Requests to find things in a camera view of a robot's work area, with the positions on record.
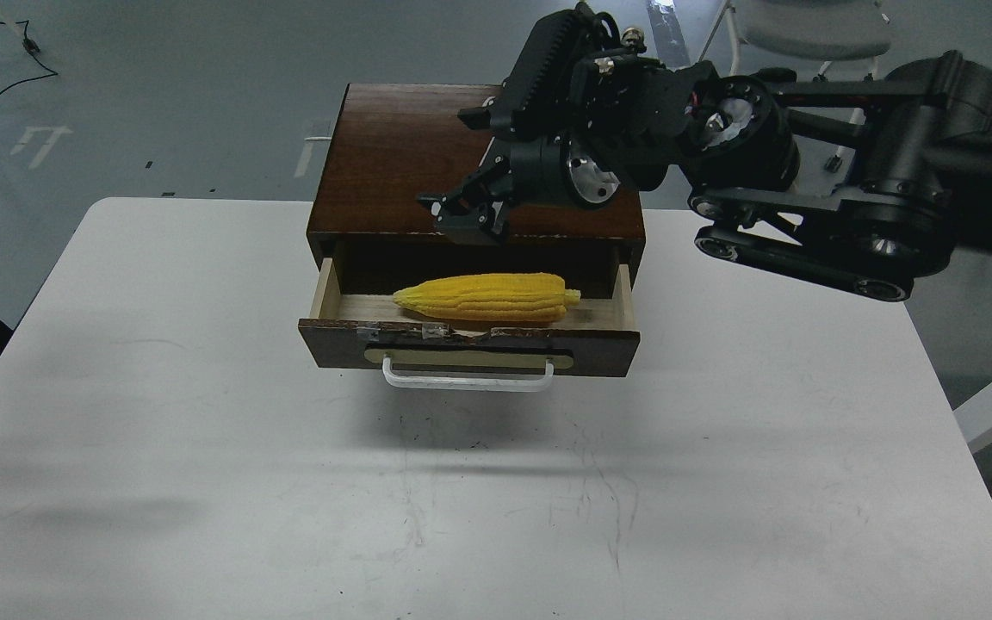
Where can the dark wooden cabinet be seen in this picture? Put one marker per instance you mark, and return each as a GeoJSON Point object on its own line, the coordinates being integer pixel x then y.
{"type": "Point", "coordinates": [393, 142]}

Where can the grey office chair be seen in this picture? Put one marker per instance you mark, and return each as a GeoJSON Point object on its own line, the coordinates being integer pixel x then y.
{"type": "Point", "coordinates": [830, 31]}

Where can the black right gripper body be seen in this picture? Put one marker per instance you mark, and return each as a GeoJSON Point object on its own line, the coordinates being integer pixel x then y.
{"type": "Point", "coordinates": [555, 172]}

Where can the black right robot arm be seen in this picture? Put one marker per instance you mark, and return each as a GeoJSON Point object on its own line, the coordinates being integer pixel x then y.
{"type": "Point", "coordinates": [859, 186]}

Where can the wooden drawer with white handle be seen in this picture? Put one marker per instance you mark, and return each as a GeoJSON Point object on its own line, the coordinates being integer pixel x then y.
{"type": "Point", "coordinates": [596, 338]}

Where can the yellow corn cob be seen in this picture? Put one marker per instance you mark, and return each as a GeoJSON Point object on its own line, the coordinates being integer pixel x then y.
{"type": "Point", "coordinates": [516, 297]}

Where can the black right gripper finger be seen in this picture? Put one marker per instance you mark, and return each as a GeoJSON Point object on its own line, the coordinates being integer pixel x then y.
{"type": "Point", "coordinates": [483, 188]}
{"type": "Point", "coordinates": [484, 225]}

